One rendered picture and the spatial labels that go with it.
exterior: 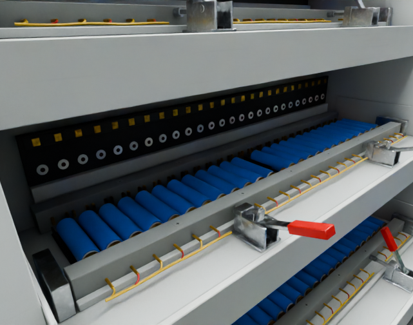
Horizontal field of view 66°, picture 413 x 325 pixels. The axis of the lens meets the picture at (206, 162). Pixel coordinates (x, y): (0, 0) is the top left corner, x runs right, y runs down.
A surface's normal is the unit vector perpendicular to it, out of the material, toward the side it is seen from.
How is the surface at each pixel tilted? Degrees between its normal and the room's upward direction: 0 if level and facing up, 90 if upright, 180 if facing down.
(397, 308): 19
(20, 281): 90
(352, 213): 109
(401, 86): 90
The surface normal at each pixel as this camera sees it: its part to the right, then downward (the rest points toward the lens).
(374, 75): -0.77, 0.26
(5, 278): 0.60, -0.03
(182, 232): 0.64, 0.28
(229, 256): -0.03, -0.92
